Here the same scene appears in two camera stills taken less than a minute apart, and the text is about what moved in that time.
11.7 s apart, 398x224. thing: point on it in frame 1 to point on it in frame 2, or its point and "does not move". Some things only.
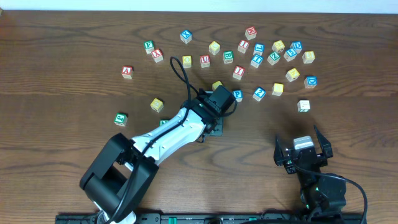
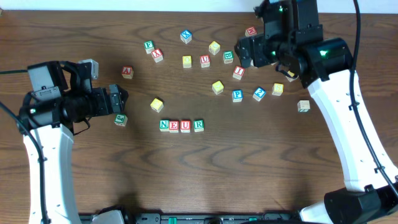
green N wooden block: (163, 121) does not move
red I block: (238, 72) does not move
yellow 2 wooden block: (157, 105) does not move
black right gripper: (303, 158) to (249, 51)
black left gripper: (216, 129) to (114, 99)
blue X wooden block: (186, 36) does not move
